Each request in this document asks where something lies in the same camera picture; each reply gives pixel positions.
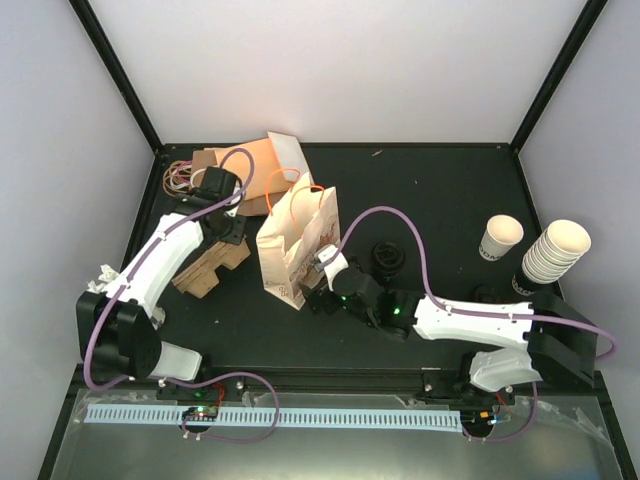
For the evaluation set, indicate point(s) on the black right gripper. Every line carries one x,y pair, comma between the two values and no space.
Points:
329,306

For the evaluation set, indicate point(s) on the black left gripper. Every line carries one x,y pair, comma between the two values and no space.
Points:
234,237

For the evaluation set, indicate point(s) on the black paper coffee cup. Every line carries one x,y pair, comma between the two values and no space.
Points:
387,260

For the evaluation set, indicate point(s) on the brown pulp cup carrier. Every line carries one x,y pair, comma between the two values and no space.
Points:
199,278

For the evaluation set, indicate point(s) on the printed white paper bag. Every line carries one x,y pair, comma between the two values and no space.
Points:
302,222

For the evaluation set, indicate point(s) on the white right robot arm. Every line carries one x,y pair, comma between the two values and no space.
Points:
544,340

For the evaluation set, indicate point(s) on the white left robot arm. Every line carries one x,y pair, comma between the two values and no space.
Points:
118,325

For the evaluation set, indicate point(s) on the single paper coffee cup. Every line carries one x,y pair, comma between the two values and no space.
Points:
501,234

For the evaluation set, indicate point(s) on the brown kraft paper bag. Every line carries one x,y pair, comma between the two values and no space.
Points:
182,175

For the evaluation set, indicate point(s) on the orange kraft paper bag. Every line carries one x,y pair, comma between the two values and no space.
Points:
278,161

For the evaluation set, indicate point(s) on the stack of paper cups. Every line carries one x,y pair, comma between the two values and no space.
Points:
551,256

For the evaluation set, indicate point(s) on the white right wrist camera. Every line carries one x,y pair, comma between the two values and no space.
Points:
330,261

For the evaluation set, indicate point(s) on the white slotted cable rail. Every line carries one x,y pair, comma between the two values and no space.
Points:
319,418

